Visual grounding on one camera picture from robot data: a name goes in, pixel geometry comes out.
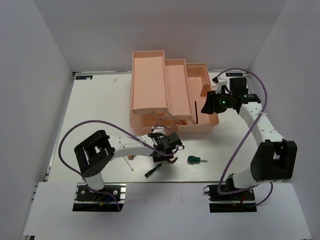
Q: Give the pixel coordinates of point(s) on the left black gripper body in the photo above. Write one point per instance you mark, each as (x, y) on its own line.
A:
(162, 157)

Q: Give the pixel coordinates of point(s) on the pink plastic toolbox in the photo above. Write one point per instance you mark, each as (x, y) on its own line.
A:
(164, 91)

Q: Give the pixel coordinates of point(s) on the large dark hex key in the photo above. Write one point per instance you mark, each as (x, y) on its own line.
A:
(172, 161)

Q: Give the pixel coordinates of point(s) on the blue handled screwdriver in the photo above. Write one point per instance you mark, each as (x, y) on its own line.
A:
(129, 165)

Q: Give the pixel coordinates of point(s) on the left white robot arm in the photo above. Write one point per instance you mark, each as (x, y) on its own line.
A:
(96, 151)

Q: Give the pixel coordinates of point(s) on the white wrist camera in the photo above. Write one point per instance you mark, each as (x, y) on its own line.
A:
(220, 82)
(158, 130)

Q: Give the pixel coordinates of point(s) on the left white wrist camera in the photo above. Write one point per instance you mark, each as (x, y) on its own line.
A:
(158, 130)

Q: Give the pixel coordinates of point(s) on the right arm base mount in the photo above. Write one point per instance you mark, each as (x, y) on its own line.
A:
(244, 202)

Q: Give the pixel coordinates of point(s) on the right blue table label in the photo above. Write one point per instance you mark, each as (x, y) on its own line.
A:
(234, 74)

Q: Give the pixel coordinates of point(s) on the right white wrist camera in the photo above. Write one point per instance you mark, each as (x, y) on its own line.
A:
(220, 82)

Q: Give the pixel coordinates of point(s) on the black green precision screwdriver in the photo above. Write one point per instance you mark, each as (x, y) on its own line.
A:
(150, 172)

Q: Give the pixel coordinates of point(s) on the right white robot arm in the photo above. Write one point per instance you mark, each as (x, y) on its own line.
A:
(275, 156)

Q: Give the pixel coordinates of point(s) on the left blue table label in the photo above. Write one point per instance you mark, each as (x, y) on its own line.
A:
(83, 77)

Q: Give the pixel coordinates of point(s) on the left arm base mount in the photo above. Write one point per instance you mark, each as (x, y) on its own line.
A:
(88, 201)

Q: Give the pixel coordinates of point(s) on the blue table label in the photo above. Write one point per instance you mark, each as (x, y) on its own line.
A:
(234, 74)
(83, 77)

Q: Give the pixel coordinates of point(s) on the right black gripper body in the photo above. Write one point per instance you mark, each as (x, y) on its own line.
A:
(222, 102)

